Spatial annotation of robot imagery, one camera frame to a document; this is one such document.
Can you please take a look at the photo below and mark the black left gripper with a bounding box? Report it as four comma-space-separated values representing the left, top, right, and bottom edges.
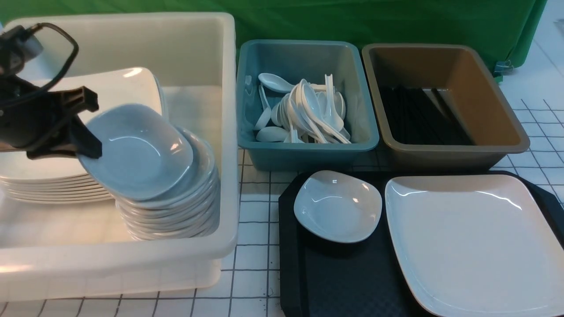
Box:
0, 75, 103, 160

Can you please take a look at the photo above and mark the white bowl tray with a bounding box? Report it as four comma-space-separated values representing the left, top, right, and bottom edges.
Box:
293, 170, 383, 243
78, 103, 195, 200

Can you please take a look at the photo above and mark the white spoon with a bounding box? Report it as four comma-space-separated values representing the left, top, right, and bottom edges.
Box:
300, 80, 351, 144
256, 126, 289, 143
325, 74, 344, 132
289, 79, 328, 143
258, 73, 294, 94

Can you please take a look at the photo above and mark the large white square plate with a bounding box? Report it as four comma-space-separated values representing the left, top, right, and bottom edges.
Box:
385, 174, 564, 317

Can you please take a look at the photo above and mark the stack of white square plates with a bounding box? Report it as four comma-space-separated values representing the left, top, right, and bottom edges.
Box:
0, 67, 167, 204

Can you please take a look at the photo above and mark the stack of white bowls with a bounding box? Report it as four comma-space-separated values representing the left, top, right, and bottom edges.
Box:
114, 126, 220, 241

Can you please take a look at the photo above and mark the large white plastic tub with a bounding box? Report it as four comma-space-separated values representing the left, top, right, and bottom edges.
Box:
1, 12, 238, 302

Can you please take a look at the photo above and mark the teal plastic bin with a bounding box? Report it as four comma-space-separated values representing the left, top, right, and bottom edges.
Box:
235, 39, 379, 171

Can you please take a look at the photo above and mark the black serving tray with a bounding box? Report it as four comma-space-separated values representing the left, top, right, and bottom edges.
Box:
278, 171, 563, 317

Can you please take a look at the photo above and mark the pile of black chopsticks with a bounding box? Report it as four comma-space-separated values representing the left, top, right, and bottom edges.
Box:
379, 85, 475, 146

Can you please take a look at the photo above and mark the brown plastic bin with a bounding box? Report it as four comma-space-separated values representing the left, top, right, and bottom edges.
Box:
361, 44, 530, 172

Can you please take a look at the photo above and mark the metal binder clip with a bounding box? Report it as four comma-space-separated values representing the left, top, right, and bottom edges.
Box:
492, 60, 515, 77

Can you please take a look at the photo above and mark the green cloth backdrop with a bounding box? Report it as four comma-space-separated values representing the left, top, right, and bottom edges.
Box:
1, 0, 546, 86

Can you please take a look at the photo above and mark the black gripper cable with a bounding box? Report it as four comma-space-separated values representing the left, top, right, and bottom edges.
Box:
0, 22, 80, 108

